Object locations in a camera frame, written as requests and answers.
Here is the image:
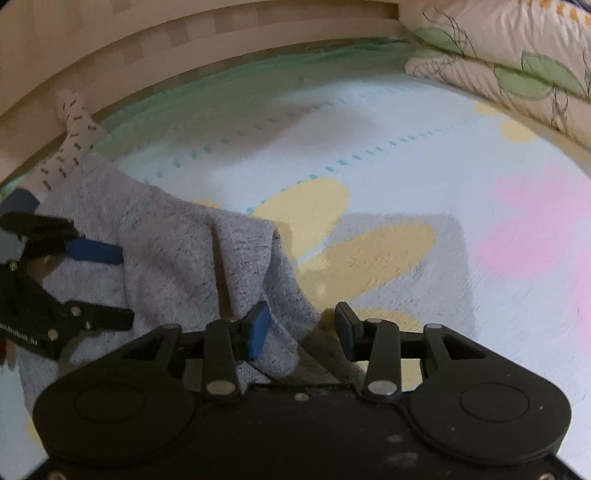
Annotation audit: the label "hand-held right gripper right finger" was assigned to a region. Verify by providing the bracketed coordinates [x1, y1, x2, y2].
[335, 302, 488, 404]

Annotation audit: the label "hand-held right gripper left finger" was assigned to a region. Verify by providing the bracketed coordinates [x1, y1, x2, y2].
[121, 301, 273, 403]

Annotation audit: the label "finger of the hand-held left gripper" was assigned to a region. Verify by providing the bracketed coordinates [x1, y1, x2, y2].
[0, 213, 124, 267]
[18, 271, 136, 343]

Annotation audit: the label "grey pants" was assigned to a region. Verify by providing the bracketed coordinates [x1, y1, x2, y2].
[18, 152, 365, 416]

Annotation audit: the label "person's blue trouser leg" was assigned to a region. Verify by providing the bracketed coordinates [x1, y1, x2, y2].
[0, 189, 41, 219]

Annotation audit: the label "white patterned sock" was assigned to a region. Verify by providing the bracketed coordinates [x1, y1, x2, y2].
[30, 90, 110, 204]

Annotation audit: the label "floral pastel bed sheet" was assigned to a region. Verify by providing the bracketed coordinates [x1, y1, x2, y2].
[0, 37, 591, 462]

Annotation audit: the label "floral pillow with green leaves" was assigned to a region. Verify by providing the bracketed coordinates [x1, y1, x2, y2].
[405, 48, 591, 149]

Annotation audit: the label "white wooden bed frame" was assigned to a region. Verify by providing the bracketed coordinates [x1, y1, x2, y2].
[0, 0, 408, 185]

